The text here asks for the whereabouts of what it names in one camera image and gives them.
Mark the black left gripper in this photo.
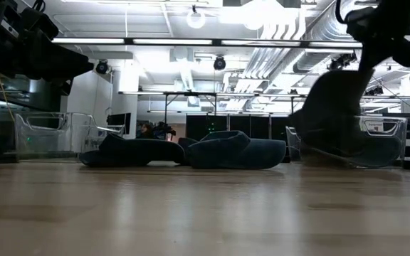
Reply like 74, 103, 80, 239
0, 0, 95, 96

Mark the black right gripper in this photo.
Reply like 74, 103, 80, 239
345, 1, 407, 74

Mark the grey-blue bucket hat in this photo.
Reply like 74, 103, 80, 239
186, 130, 252, 169
290, 69, 404, 169

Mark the dark blue denim hat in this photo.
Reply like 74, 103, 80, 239
222, 137, 287, 170
79, 133, 186, 168

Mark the medium blue bucket hat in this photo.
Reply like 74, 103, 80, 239
177, 137, 201, 166

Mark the black ceiling spotlight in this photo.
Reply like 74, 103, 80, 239
213, 55, 227, 71
95, 59, 110, 75

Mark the black monitor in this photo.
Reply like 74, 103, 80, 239
106, 112, 132, 136

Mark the person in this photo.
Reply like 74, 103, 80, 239
138, 122, 157, 140

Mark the long ceiling light strip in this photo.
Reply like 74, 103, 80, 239
51, 36, 364, 50

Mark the black cabinet row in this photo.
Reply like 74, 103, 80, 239
185, 113, 292, 142

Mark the round ceiling lamp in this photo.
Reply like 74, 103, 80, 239
186, 4, 207, 30

